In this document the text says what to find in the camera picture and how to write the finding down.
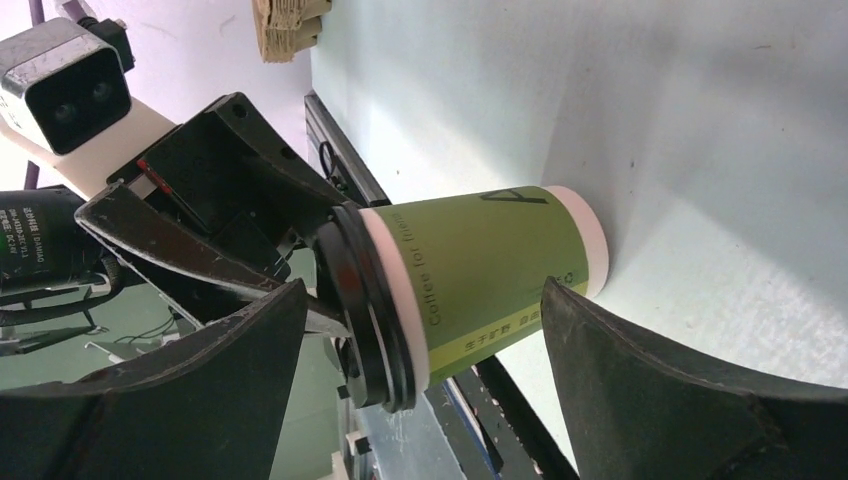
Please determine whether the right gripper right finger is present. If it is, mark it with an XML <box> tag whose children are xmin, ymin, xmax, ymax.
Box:
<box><xmin>541</xmin><ymin>279</ymin><xmax>847</xmax><ymax>479</ymax></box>

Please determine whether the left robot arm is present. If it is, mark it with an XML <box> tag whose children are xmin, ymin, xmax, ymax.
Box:
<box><xmin>1</xmin><ymin>92</ymin><xmax>344</xmax><ymax>325</ymax></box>

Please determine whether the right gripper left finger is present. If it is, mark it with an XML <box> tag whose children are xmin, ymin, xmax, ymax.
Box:
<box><xmin>1</xmin><ymin>281</ymin><xmax>307</xmax><ymax>479</ymax></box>

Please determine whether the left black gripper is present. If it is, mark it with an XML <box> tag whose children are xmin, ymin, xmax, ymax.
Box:
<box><xmin>74</xmin><ymin>92</ymin><xmax>350</xmax><ymax>323</ymax></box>

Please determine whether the green paper coffee cup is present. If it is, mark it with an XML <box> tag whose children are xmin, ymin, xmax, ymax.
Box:
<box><xmin>358</xmin><ymin>186</ymin><xmax>609</xmax><ymax>392</ymax></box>

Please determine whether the brown cardboard cup carrier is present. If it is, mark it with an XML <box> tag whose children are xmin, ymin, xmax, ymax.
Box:
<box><xmin>251</xmin><ymin>0</ymin><xmax>333</xmax><ymax>63</ymax></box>

